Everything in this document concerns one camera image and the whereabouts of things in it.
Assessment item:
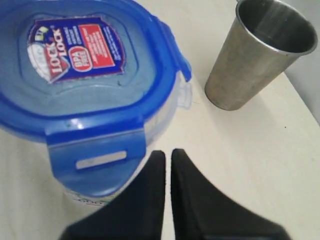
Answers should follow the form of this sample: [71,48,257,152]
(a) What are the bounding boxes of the stainless steel cup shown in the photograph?
[204,0,318,111]

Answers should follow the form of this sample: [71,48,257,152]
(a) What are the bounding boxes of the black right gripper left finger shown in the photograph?
[60,150,166,240]

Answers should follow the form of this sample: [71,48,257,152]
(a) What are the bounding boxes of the blue plastic container lid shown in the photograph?
[0,0,192,198]

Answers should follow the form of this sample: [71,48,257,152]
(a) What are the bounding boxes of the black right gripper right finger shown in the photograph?
[170,148,290,240]

